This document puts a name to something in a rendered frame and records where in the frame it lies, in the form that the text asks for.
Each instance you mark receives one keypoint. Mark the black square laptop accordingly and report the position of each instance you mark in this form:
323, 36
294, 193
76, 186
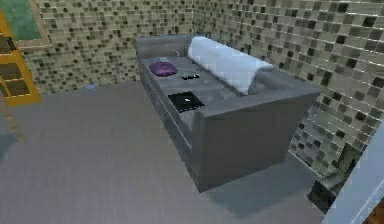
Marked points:
185, 101

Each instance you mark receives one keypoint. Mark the black remote control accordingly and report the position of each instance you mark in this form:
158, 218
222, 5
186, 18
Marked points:
190, 77

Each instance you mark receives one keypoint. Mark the purple cushion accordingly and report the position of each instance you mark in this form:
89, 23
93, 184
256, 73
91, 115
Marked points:
163, 68

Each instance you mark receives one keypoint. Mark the grey sofa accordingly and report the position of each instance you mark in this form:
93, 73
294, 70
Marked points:
240, 140

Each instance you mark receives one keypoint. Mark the white blanket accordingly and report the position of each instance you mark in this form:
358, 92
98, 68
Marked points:
226, 63

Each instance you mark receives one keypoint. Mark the small blue floor object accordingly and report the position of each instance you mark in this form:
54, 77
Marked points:
90, 87

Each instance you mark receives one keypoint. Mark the yellow wooden shelf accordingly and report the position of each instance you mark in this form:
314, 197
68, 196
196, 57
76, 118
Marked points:
15, 76

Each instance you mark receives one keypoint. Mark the green framed picture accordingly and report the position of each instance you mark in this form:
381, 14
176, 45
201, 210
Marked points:
21, 20

